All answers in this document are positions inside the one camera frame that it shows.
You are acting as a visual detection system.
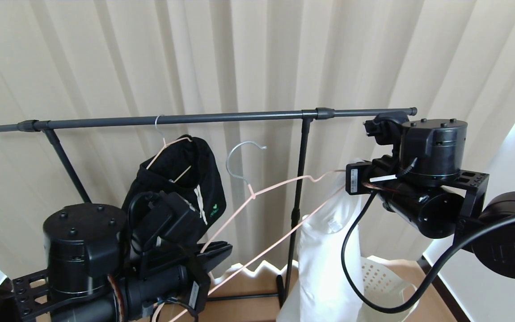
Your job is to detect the black shorts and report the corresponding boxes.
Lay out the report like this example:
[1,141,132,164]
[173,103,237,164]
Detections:
[121,134,228,253]

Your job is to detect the black cable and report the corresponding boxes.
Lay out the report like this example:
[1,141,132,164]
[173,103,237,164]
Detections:
[340,190,515,314]

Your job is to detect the beige curtain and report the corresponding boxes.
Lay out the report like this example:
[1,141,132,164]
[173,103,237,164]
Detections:
[0,0,515,278]

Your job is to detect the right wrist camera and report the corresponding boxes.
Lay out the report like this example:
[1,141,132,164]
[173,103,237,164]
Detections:
[363,111,411,147]

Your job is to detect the pink clothes hanger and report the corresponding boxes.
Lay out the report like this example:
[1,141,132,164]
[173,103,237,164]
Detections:
[145,114,194,184]
[152,140,350,322]

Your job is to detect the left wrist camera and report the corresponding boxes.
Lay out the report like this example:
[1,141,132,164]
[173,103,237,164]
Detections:
[127,191,203,256]

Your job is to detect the white laundry basket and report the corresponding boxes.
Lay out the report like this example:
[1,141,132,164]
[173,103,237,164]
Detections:
[357,255,421,322]

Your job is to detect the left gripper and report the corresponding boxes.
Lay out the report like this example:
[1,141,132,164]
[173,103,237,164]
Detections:
[125,256,212,315]

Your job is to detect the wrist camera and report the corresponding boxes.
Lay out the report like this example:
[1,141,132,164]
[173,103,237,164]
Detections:
[127,191,203,256]
[363,111,411,147]

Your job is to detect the black clothes rack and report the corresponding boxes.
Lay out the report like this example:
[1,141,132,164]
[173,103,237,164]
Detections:
[0,106,418,309]

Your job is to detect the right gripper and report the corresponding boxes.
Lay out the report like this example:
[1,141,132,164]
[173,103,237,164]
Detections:
[345,155,402,196]

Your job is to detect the white garment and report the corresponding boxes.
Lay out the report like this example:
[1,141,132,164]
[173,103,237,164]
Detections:
[275,157,369,322]

